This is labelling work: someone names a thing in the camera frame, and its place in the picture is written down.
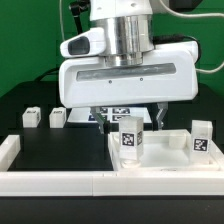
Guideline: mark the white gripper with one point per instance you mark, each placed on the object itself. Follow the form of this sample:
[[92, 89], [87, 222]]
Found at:
[[167, 74]]

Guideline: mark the white square tabletop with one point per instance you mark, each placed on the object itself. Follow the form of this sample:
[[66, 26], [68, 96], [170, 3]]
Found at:
[[166, 150]]

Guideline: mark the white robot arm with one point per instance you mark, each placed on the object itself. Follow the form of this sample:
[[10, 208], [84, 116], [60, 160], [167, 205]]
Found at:
[[119, 62]]

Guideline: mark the white U-shaped fence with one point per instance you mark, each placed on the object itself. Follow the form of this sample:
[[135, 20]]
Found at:
[[102, 183]]

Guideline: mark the white marker base plate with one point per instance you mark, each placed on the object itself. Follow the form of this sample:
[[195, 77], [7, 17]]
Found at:
[[111, 114]]

